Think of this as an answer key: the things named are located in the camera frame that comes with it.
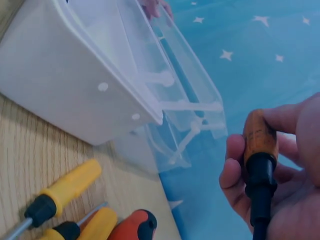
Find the person's left hand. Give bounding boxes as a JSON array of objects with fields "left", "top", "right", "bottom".
[{"left": 139, "top": 0, "right": 174, "bottom": 21}]

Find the person's right hand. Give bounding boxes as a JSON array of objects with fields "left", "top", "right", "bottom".
[{"left": 218, "top": 91, "right": 320, "bottom": 240}]

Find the orange handled black collar screwdriver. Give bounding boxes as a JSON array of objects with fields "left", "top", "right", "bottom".
[{"left": 242, "top": 109, "right": 279, "bottom": 240}]

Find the white toolbox with clear trays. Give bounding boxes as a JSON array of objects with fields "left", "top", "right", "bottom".
[{"left": 0, "top": 0, "right": 229, "bottom": 176}]

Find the orange and black tool handle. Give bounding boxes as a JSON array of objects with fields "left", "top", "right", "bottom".
[{"left": 106, "top": 208, "right": 158, "bottom": 240}]

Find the yellow handled screwdriver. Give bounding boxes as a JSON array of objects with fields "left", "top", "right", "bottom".
[
  {"left": 79, "top": 206, "right": 119, "bottom": 240},
  {"left": 44, "top": 201, "right": 109, "bottom": 240},
  {"left": 0, "top": 158, "right": 103, "bottom": 240}
]

